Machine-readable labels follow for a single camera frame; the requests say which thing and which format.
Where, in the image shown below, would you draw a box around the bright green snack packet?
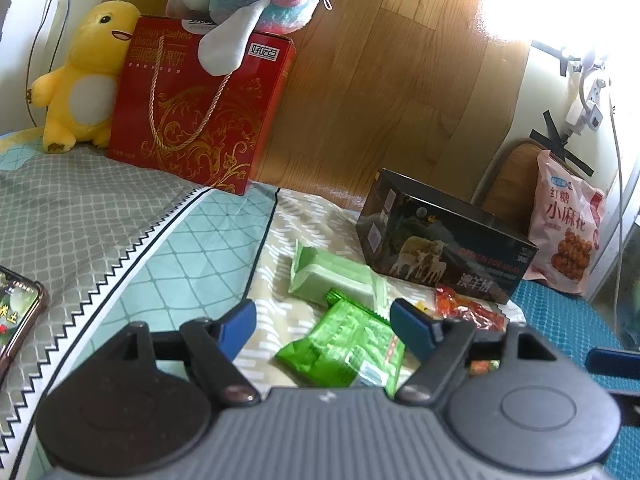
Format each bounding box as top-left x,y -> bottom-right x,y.
275,288 -> 407,397

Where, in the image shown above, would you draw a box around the smartphone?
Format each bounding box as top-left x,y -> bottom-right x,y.
0,266 -> 51,386

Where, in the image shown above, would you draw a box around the black tape strips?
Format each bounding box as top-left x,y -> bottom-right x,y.
530,40 -> 596,176

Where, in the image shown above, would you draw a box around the blue ribbed mat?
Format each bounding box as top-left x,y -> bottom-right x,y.
510,277 -> 640,393

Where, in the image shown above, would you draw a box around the pale green snack packet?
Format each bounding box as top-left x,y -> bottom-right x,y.
289,240 -> 388,318

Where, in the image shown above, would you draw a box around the thin black cable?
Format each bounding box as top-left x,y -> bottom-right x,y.
27,0 -> 71,128

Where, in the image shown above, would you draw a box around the white cable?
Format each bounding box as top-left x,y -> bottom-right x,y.
606,77 -> 632,286

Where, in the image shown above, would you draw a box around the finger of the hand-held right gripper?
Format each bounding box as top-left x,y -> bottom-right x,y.
586,346 -> 640,377

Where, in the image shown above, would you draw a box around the black cardboard box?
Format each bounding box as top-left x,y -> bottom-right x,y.
356,168 -> 539,305

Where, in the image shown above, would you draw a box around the pink snack bag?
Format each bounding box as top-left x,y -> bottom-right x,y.
525,150 -> 607,296

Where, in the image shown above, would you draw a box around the white power strip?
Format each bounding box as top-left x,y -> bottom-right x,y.
565,50 -> 613,136

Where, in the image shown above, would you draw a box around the red gift box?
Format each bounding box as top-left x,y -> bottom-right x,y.
107,15 -> 297,197

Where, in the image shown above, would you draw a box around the yellow plush toy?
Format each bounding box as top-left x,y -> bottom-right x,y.
27,0 -> 141,153

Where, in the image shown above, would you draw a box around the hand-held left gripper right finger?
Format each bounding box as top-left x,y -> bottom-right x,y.
390,299 -> 558,406

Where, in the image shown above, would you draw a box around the red snack packet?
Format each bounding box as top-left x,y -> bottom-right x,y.
434,284 -> 506,332

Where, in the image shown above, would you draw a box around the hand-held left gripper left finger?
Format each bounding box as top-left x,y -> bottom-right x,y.
107,299 -> 261,406

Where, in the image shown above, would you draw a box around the beige patterned bedsheet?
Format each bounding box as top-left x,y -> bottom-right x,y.
235,187 -> 526,391

